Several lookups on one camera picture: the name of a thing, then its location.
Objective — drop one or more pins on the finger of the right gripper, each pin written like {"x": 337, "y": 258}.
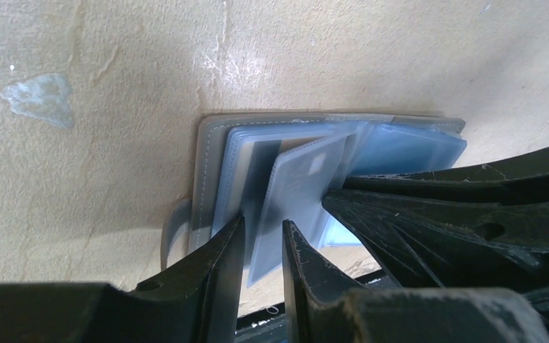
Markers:
{"x": 485, "y": 225}

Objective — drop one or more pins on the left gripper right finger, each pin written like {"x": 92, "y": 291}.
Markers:
{"x": 323, "y": 304}

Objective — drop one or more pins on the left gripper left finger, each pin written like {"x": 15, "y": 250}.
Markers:
{"x": 194, "y": 300}

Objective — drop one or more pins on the grey magnetic stripe card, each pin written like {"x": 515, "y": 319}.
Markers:
{"x": 256, "y": 183}

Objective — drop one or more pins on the grey card holder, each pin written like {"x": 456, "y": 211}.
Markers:
{"x": 353, "y": 145}

